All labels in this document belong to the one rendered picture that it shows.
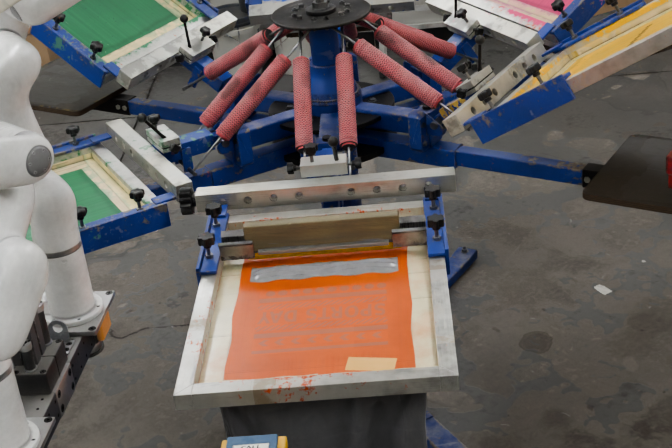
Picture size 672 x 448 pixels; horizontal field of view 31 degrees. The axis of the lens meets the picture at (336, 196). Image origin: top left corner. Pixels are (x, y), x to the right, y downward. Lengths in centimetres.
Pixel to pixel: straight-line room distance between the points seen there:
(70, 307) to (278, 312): 52
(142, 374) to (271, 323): 170
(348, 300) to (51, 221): 75
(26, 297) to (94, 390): 240
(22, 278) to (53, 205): 44
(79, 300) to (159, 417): 170
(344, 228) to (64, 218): 79
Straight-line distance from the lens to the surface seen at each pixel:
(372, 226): 298
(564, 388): 415
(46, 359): 242
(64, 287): 255
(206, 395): 255
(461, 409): 407
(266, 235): 301
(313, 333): 274
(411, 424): 269
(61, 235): 249
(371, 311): 280
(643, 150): 351
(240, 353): 271
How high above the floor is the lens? 244
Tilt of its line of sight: 26 degrees down
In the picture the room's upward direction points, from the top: 6 degrees counter-clockwise
